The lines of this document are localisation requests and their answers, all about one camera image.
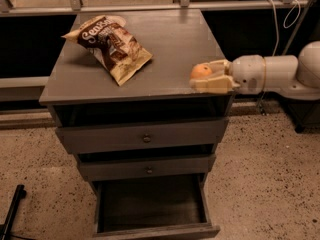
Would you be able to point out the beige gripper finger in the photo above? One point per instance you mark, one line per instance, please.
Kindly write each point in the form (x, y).
(216, 85)
(219, 67)

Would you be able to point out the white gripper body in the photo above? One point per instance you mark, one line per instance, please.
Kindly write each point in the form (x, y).
(247, 72)

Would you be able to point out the orange fruit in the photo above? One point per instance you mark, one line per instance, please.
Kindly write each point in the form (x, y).
(200, 70)

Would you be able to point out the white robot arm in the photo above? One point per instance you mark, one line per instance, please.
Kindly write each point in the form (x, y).
(294, 77)

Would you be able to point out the grey top drawer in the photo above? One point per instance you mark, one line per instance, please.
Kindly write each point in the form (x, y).
(106, 138)

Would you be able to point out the grey middle drawer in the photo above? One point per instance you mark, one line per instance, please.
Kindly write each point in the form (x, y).
(149, 167)

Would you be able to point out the grey wooden drawer cabinet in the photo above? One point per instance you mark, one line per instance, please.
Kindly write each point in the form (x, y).
(80, 93)

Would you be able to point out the grey open bottom drawer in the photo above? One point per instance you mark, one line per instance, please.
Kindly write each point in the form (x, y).
(156, 208)

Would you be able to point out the dark cabinet at right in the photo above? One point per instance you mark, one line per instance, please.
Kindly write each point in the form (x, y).
(305, 114)

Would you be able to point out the brown beige chip bag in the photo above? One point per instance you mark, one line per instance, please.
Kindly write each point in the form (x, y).
(117, 50)

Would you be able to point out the black stand leg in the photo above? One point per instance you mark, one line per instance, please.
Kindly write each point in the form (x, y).
(5, 228)

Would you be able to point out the metal railing frame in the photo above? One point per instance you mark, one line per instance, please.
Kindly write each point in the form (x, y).
(46, 7)

